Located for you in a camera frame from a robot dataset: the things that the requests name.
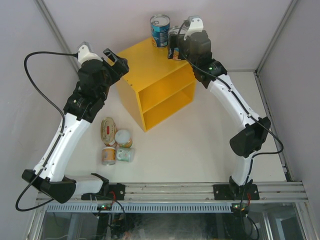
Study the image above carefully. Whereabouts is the black left base bracket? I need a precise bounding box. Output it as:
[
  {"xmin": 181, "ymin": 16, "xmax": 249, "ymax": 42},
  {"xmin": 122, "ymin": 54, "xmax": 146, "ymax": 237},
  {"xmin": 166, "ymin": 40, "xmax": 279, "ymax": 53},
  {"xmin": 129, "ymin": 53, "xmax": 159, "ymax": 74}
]
[{"xmin": 81, "ymin": 183, "xmax": 126, "ymax": 201}]

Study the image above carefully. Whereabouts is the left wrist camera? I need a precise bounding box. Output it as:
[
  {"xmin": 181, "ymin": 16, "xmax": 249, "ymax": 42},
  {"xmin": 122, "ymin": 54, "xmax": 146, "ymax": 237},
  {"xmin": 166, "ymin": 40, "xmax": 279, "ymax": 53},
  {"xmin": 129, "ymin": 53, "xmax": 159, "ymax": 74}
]
[{"xmin": 77, "ymin": 41, "xmax": 103, "ymax": 65}]

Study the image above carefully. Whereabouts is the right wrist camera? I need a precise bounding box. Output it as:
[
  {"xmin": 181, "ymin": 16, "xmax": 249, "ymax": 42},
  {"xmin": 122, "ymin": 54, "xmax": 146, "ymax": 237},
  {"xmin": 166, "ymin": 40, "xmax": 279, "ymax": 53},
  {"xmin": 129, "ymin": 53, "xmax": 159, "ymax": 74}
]
[{"xmin": 183, "ymin": 15, "xmax": 204, "ymax": 41}]

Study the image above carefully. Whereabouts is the aluminium frame post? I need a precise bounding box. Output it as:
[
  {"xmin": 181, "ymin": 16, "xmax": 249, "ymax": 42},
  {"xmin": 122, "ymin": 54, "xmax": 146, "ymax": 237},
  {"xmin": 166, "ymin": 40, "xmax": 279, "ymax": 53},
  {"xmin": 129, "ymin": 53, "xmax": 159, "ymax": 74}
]
[
  {"xmin": 255, "ymin": 0, "xmax": 301, "ymax": 75},
  {"xmin": 34, "ymin": 0, "xmax": 84, "ymax": 77}
]

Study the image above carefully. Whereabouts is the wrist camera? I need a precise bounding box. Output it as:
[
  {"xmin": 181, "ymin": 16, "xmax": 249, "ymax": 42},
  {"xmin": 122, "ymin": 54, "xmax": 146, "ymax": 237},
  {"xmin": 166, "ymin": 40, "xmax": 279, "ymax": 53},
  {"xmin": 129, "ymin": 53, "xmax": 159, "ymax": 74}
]
[
  {"xmin": 77, "ymin": 41, "xmax": 103, "ymax": 65},
  {"xmin": 183, "ymin": 15, "xmax": 204, "ymax": 41}
]

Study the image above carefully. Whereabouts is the yellow wooden shelf cabinet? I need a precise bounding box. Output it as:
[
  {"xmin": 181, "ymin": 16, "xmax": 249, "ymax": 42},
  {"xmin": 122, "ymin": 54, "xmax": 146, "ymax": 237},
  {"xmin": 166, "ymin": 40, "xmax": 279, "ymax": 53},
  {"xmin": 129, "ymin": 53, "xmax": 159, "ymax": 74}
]
[{"xmin": 116, "ymin": 38, "xmax": 196, "ymax": 132}]

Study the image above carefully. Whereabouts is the orange label can lying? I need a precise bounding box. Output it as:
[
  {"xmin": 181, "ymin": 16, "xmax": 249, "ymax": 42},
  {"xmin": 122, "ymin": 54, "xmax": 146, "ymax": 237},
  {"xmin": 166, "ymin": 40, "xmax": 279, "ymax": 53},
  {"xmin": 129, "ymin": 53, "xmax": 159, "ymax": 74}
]
[{"xmin": 101, "ymin": 146, "xmax": 116, "ymax": 166}]

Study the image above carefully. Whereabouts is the left aluminium frame post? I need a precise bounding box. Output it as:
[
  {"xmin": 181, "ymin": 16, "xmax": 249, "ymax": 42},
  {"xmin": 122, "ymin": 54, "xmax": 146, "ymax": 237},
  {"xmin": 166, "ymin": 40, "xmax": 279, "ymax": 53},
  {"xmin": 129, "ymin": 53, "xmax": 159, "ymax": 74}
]
[{"xmin": 34, "ymin": 0, "xmax": 84, "ymax": 77}]

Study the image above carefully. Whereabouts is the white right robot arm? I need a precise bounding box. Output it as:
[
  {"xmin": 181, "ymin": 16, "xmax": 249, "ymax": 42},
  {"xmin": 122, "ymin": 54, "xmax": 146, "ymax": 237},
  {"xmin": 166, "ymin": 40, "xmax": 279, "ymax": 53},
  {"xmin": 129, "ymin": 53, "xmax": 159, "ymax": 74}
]
[{"xmin": 168, "ymin": 30, "xmax": 271, "ymax": 200}]

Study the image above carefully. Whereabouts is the black right base bracket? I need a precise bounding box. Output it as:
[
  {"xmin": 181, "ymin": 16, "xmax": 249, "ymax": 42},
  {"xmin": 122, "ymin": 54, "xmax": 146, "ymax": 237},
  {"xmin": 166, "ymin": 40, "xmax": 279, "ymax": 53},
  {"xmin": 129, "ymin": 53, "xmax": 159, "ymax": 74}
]
[{"xmin": 213, "ymin": 183, "xmax": 260, "ymax": 201}]

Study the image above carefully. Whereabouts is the oval flat fish tin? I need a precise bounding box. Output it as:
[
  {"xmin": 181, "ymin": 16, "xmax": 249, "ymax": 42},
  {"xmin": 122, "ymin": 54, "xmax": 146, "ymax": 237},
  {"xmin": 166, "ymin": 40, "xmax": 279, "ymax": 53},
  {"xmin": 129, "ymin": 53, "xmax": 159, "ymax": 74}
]
[{"xmin": 100, "ymin": 117, "xmax": 117, "ymax": 147}]

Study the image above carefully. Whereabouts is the blue soup can with noodles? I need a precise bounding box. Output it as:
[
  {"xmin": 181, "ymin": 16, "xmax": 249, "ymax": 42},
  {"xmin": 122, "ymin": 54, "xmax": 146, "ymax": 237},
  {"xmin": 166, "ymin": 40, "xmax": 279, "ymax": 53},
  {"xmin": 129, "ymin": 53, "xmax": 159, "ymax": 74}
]
[{"xmin": 167, "ymin": 25, "xmax": 182, "ymax": 61}]

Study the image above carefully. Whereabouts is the green label can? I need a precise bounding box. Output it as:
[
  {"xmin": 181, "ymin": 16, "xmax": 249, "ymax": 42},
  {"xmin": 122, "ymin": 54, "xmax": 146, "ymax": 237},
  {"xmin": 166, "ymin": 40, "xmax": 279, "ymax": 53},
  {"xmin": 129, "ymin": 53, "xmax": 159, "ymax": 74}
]
[{"xmin": 115, "ymin": 147, "xmax": 135, "ymax": 163}]

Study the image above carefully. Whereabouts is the grey slotted cable duct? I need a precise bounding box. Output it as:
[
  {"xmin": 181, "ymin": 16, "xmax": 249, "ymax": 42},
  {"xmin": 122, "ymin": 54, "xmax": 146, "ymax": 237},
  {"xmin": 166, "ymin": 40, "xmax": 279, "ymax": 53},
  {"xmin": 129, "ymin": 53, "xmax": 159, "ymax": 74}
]
[{"xmin": 46, "ymin": 202, "xmax": 232, "ymax": 213}]

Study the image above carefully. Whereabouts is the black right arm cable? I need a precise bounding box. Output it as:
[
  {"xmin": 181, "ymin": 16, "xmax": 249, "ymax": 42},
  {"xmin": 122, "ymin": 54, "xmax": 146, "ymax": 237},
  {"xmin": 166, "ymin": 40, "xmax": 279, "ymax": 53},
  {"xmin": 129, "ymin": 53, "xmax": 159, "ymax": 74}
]
[{"xmin": 176, "ymin": 19, "xmax": 285, "ymax": 240}]

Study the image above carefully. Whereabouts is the right aluminium frame post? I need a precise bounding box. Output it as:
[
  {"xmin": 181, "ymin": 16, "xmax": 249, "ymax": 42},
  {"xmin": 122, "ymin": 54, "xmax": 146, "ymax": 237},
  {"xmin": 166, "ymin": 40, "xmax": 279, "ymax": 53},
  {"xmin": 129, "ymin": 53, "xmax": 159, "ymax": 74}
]
[{"xmin": 255, "ymin": 0, "xmax": 301, "ymax": 75}]

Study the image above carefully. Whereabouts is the black base bracket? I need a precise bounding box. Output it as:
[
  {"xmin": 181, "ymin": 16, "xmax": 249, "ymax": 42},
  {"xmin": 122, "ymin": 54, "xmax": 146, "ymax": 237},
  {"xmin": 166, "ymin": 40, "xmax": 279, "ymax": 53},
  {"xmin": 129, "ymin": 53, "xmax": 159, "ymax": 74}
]
[
  {"xmin": 213, "ymin": 183, "xmax": 260, "ymax": 201},
  {"xmin": 81, "ymin": 183, "xmax": 126, "ymax": 201}
]

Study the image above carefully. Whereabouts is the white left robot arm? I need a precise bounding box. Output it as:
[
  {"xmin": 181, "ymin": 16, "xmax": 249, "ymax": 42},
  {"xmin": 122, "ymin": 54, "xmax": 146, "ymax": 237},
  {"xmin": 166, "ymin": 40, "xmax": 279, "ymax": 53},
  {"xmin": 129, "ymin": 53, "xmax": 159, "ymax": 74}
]
[{"xmin": 22, "ymin": 46, "xmax": 130, "ymax": 204}]

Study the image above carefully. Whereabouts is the aluminium mounting rail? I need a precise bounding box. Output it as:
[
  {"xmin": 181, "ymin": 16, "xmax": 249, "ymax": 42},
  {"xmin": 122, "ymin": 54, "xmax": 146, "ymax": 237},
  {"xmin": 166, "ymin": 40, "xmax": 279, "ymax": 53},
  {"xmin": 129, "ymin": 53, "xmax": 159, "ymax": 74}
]
[{"xmin": 36, "ymin": 181, "xmax": 308, "ymax": 202}]

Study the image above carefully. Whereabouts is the orange can with white lid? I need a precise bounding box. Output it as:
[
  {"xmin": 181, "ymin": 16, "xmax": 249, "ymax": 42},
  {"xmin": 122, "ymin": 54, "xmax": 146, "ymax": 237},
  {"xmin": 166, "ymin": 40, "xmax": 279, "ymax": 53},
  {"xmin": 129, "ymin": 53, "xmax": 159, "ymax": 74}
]
[{"xmin": 115, "ymin": 129, "xmax": 133, "ymax": 148}]

